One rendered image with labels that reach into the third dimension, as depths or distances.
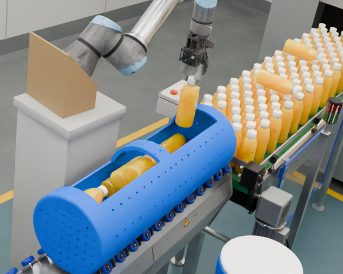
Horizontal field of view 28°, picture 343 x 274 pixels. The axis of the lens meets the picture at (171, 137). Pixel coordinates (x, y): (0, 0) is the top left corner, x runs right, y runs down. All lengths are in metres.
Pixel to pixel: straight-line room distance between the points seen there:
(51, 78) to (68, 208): 0.69
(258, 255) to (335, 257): 1.87
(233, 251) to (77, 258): 0.52
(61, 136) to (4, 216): 1.42
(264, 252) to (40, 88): 1.07
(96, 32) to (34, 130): 0.46
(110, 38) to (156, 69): 3.16
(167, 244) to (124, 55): 0.75
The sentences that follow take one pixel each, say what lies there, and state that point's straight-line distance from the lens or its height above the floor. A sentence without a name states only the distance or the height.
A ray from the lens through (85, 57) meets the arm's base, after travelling 2.64.
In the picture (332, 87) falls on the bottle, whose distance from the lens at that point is 3.77.
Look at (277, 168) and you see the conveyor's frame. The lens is 3.09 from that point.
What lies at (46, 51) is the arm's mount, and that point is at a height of 1.38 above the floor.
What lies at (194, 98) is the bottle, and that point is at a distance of 2.59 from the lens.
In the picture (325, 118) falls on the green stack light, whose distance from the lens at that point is 2.99.
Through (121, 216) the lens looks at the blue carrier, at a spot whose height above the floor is 1.17.
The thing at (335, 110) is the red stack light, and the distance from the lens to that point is 2.96.
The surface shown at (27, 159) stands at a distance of 2.86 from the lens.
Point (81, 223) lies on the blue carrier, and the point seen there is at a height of 1.18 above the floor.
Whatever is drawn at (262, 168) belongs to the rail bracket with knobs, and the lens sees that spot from 2.85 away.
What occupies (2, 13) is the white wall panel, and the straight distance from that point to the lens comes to 5.59.
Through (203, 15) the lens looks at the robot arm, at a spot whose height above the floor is 1.65.
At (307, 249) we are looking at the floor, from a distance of 4.16.
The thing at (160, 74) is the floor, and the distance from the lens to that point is 5.76.
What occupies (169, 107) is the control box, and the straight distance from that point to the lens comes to 3.04.
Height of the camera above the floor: 2.49
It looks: 31 degrees down
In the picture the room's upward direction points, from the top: 11 degrees clockwise
